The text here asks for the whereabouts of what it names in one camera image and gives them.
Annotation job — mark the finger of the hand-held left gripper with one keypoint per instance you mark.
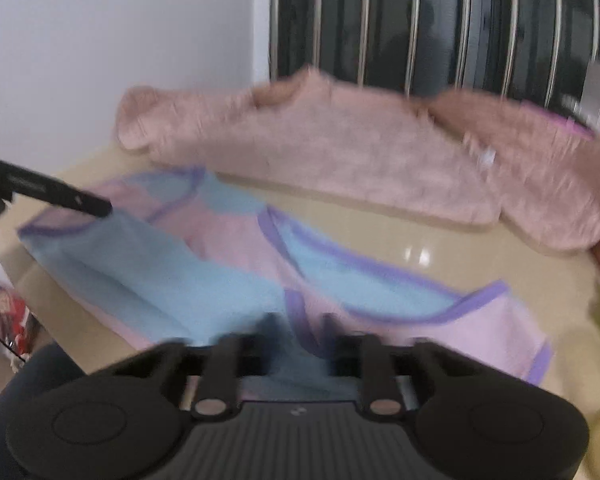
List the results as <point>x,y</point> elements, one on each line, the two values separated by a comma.
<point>65,195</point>

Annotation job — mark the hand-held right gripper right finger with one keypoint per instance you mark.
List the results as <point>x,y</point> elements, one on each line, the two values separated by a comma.
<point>332,340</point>

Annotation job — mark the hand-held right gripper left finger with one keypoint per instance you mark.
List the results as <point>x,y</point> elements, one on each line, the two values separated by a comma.
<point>272,340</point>

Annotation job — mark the pink blue mesh vest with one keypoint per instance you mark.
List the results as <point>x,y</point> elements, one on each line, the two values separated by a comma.
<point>230,240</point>

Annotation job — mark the red white plastic bag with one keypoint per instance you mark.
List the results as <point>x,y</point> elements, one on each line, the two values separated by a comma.
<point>5,320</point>

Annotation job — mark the pink quilted jacket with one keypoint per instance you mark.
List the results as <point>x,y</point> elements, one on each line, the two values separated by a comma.
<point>355,150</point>

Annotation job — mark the pink flat folder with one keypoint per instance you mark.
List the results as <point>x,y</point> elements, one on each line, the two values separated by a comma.
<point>570,125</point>

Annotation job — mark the dark window blinds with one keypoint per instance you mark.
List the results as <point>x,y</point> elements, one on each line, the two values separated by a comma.
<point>390,20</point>

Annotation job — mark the metal window grille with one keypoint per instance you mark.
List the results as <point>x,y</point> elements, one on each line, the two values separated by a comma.
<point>366,10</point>

